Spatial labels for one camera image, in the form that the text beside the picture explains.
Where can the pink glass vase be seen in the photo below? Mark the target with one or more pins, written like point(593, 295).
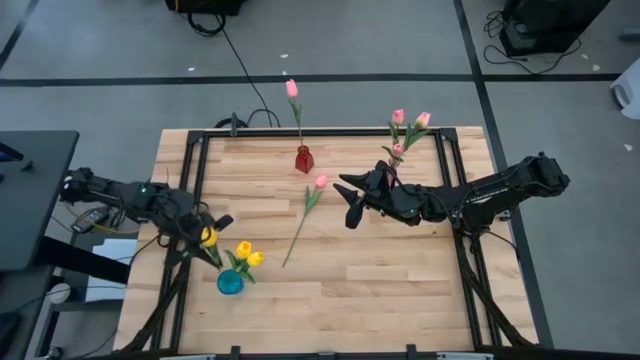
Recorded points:
point(390, 180)

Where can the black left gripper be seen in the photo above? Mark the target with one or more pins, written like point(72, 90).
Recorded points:
point(185, 220)

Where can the yellow artificial tulip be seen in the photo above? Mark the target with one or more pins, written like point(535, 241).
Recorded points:
point(255, 258)
point(243, 248)
point(209, 236)

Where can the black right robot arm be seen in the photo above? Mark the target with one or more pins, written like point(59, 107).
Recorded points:
point(500, 192)

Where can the black table frame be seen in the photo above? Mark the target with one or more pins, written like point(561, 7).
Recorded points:
point(325, 132)

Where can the black desk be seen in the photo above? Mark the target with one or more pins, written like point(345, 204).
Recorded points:
point(35, 200)

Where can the blue glass vase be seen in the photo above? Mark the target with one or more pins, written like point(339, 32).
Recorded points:
point(227, 285)

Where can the white round cap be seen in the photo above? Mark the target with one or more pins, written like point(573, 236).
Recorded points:
point(57, 292)

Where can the black handheld controller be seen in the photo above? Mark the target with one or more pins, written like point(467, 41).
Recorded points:
point(90, 217)

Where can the red glass vase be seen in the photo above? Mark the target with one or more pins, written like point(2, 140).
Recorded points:
point(304, 161)

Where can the white paper sheet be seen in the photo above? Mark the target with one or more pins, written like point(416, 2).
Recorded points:
point(112, 272)

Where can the large black equipment box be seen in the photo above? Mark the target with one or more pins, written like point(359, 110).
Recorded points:
point(550, 20)

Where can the white appliance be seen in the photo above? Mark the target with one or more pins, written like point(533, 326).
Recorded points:
point(630, 95)

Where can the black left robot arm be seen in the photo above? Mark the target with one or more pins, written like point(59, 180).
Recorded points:
point(125, 195)

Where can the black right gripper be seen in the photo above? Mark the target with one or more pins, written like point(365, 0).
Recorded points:
point(397, 205)

